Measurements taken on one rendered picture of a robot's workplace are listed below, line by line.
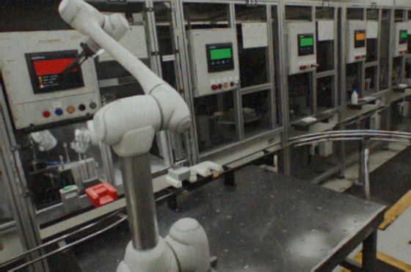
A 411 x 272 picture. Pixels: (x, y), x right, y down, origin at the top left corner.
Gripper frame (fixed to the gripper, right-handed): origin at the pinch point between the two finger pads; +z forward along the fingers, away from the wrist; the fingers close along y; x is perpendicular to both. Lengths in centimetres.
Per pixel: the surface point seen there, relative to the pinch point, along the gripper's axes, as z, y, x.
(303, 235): -54, 55, 124
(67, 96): 12.3, 1.3, 9.5
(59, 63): 3.1, -4.5, -4.3
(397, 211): -99, -20, 287
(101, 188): 30, 26, 55
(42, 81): 11.6, 4.5, -4.9
